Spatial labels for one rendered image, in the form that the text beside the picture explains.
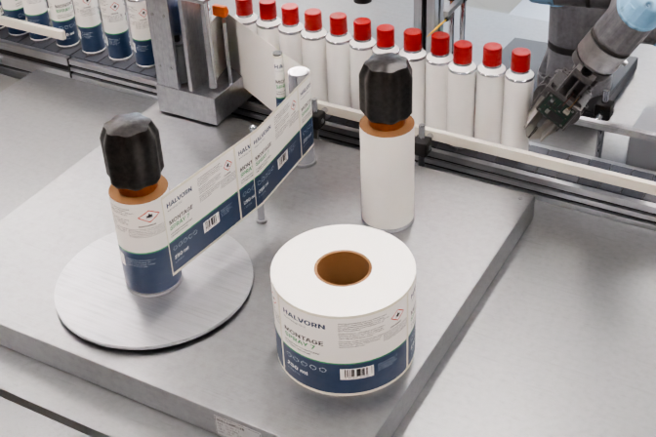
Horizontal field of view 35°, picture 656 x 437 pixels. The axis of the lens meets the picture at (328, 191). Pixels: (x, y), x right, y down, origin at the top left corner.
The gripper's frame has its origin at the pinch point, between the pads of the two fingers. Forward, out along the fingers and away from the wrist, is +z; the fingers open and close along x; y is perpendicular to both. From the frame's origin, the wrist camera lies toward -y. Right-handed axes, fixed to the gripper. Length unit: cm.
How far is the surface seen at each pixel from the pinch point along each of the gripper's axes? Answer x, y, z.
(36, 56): -96, 6, 63
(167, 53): -63, 16, 27
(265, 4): -55, 1, 14
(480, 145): -5.7, 4.9, 6.3
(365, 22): -36.3, 0.8, 3.5
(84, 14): -89, 3, 46
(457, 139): -9.7, 4.9, 8.5
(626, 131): 12.3, -3.0, -9.7
